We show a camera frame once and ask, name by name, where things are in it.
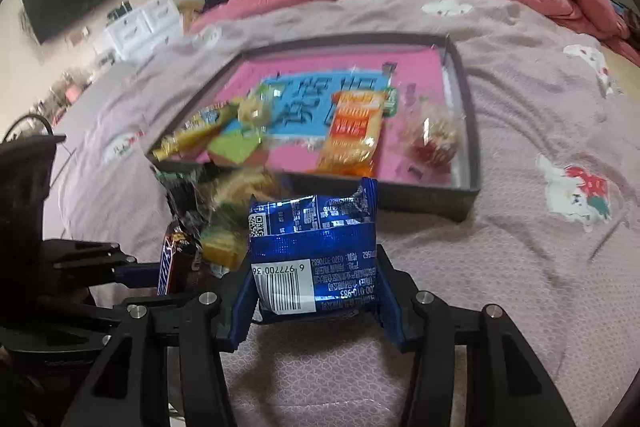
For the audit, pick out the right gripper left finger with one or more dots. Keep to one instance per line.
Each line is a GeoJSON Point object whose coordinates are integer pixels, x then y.
{"type": "Point", "coordinates": [242, 303]}

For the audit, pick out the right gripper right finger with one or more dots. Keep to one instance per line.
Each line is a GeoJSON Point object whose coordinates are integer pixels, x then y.
{"type": "Point", "coordinates": [394, 311]}

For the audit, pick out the Snickers bar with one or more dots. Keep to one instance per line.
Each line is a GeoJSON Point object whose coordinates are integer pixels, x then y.
{"type": "Point", "coordinates": [180, 261]}

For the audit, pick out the blue biscuit packet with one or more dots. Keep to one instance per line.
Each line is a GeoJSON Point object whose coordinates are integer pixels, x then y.
{"type": "Point", "coordinates": [314, 255]}

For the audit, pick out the green black snack packet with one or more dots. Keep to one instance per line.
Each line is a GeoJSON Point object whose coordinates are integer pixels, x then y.
{"type": "Point", "coordinates": [185, 191]}

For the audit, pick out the orange rice cracker packet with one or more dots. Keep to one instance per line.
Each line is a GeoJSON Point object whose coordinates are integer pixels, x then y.
{"type": "Point", "coordinates": [352, 140]}

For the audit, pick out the yellow cow candy bar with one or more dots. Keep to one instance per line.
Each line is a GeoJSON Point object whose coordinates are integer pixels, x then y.
{"type": "Point", "coordinates": [204, 124]}

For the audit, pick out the clear green candy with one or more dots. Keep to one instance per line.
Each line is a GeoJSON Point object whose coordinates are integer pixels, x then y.
{"type": "Point", "coordinates": [255, 110]}

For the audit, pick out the yellow clear wrapped cake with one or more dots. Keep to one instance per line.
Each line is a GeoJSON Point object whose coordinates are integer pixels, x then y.
{"type": "Point", "coordinates": [223, 247]}

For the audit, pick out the clear wrapped red snack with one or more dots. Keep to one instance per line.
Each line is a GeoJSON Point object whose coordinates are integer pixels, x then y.
{"type": "Point", "coordinates": [430, 135]}

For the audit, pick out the lilac patterned bed sheet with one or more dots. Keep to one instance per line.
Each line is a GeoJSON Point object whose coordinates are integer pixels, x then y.
{"type": "Point", "coordinates": [554, 234]}

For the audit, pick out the grey shallow box tray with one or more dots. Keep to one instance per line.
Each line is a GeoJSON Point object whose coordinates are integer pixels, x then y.
{"type": "Point", "coordinates": [453, 201]}

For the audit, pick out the white drawer cabinet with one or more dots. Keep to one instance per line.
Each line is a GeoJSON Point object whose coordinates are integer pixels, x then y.
{"type": "Point", "coordinates": [144, 30]}

